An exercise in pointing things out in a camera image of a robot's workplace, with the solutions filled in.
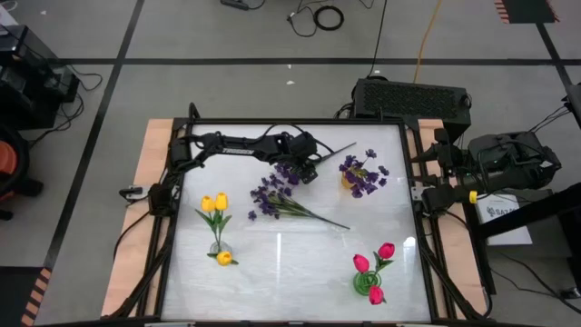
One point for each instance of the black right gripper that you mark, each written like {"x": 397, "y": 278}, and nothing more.
{"x": 458, "y": 158}

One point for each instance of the purple artificial flower bunch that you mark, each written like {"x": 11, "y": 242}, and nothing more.
{"x": 268, "y": 197}
{"x": 285, "y": 172}
{"x": 363, "y": 175}

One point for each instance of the light wooden board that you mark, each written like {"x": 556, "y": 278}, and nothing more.
{"x": 119, "y": 281}
{"x": 460, "y": 236}

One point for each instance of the black power strip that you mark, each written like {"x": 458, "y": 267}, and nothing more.
{"x": 233, "y": 3}

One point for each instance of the orange and black bin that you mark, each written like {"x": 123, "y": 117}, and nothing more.
{"x": 6, "y": 156}

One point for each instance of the yellow tape band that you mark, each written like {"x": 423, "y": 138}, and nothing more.
{"x": 473, "y": 197}

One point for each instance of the black mat with striped edge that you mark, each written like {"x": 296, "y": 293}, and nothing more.
{"x": 526, "y": 9}
{"x": 13, "y": 295}

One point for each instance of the pink artificial tulip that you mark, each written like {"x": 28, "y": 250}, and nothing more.
{"x": 387, "y": 251}
{"x": 361, "y": 263}
{"x": 376, "y": 296}

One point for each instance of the clear glass vase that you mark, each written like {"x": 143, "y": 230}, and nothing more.
{"x": 214, "y": 248}

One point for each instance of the silver metal bracket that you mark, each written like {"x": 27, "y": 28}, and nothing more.
{"x": 415, "y": 194}
{"x": 135, "y": 189}

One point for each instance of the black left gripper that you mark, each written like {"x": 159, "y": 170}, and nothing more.
{"x": 302, "y": 147}

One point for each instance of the black equipment cart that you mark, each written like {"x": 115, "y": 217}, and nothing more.
{"x": 27, "y": 91}

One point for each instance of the amber glass vase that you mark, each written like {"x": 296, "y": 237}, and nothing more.
{"x": 346, "y": 182}

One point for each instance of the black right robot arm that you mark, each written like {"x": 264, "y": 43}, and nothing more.
{"x": 513, "y": 163}

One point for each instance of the black aluminium table frame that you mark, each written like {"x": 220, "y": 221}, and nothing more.
{"x": 363, "y": 121}

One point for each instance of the black power adapter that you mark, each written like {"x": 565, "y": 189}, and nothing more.
{"x": 571, "y": 293}

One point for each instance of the black perforated computer case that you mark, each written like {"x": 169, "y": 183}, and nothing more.
{"x": 408, "y": 100}

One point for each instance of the black diagonal frame brace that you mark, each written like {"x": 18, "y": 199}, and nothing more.
{"x": 447, "y": 277}
{"x": 145, "y": 281}

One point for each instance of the yellow artificial tulip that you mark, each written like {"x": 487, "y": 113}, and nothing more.
{"x": 224, "y": 258}
{"x": 221, "y": 201}
{"x": 208, "y": 204}

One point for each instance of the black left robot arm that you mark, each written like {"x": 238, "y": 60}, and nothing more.
{"x": 236, "y": 147}

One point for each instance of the small loose purple blossom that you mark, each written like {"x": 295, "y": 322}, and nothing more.
{"x": 252, "y": 215}

